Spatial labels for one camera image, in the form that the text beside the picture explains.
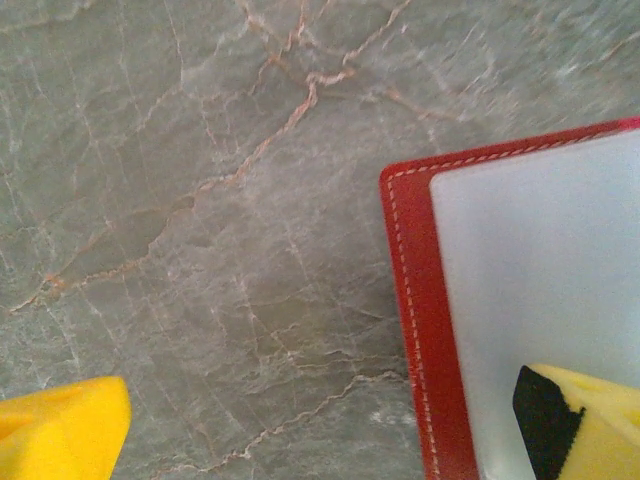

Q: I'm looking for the red leather card holder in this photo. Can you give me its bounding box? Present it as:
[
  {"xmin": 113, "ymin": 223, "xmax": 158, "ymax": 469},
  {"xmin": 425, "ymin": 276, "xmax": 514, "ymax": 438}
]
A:
[{"xmin": 378, "ymin": 115, "xmax": 640, "ymax": 480}]

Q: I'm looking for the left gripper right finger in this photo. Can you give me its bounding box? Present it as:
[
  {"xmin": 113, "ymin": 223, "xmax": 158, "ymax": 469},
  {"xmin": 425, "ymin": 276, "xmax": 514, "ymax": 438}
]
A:
[{"xmin": 512, "ymin": 363, "xmax": 640, "ymax": 480}]

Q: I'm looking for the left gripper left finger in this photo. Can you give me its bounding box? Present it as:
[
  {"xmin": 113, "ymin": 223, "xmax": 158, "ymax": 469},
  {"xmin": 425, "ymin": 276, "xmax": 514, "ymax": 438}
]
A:
[{"xmin": 0, "ymin": 375, "xmax": 133, "ymax": 480}]

